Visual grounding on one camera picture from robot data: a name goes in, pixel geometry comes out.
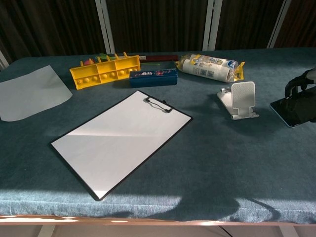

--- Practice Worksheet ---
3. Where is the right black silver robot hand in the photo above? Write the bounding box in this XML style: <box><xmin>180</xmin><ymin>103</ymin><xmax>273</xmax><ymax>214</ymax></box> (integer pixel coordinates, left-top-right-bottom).
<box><xmin>284</xmin><ymin>69</ymin><xmax>316</xmax><ymax>123</ymax></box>

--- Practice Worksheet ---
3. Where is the black smartphone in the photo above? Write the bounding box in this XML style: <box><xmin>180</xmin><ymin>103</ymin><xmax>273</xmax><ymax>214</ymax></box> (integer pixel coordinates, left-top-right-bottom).
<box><xmin>270</xmin><ymin>97</ymin><xmax>316</xmax><ymax>128</ymax></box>

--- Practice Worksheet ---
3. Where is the white phone stand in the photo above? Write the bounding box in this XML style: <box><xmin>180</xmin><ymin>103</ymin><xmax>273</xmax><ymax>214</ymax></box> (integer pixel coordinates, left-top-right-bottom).
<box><xmin>217</xmin><ymin>80</ymin><xmax>260</xmax><ymax>121</ymax></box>

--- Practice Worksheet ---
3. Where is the yellow white snack package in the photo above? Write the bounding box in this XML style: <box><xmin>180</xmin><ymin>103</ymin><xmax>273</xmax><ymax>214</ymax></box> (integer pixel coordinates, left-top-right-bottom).
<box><xmin>175</xmin><ymin>53</ymin><xmax>246</xmax><ymax>83</ymax></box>

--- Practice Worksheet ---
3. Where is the blue table cloth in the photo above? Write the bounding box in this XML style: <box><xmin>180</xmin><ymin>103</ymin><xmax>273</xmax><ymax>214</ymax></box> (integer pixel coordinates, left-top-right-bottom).
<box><xmin>0</xmin><ymin>48</ymin><xmax>316</xmax><ymax>224</ymax></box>

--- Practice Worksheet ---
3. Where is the red beige folded fan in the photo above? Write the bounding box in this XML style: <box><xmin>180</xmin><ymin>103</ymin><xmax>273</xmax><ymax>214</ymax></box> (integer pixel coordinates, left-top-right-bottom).
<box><xmin>139</xmin><ymin>54</ymin><xmax>179</xmax><ymax>62</ymax></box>

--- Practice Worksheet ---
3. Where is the blue printed pencil case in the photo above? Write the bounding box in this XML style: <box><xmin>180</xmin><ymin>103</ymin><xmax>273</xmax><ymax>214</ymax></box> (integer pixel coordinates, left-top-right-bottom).
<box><xmin>128</xmin><ymin>68</ymin><xmax>178</xmax><ymax>88</ymax></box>

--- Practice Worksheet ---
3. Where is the white clipboard black clip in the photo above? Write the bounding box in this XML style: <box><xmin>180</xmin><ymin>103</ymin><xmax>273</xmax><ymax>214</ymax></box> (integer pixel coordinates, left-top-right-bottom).
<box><xmin>49</xmin><ymin>90</ymin><xmax>194</xmax><ymax>202</ymax></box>

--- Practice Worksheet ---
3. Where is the yellow plastic rack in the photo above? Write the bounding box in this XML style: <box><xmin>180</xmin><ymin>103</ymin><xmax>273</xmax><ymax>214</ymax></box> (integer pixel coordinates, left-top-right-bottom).
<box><xmin>69</xmin><ymin>51</ymin><xmax>142</xmax><ymax>90</ymax></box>

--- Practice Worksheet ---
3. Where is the pale blue paper sheet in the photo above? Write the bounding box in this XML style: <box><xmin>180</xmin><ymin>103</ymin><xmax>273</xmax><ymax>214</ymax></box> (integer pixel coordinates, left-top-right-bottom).
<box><xmin>0</xmin><ymin>65</ymin><xmax>73</xmax><ymax>122</ymax></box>

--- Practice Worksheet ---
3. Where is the white frame post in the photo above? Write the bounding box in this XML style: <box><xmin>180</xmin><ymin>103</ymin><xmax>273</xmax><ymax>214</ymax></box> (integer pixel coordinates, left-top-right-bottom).
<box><xmin>267</xmin><ymin>0</ymin><xmax>292</xmax><ymax>49</ymax></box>
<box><xmin>202</xmin><ymin>0</ymin><xmax>223</xmax><ymax>51</ymax></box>
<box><xmin>0</xmin><ymin>50</ymin><xmax>9</xmax><ymax>71</ymax></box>
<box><xmin>95</xmin><ymin>0</ymin><xmax>116</xmax><ymax>54</ymax></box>

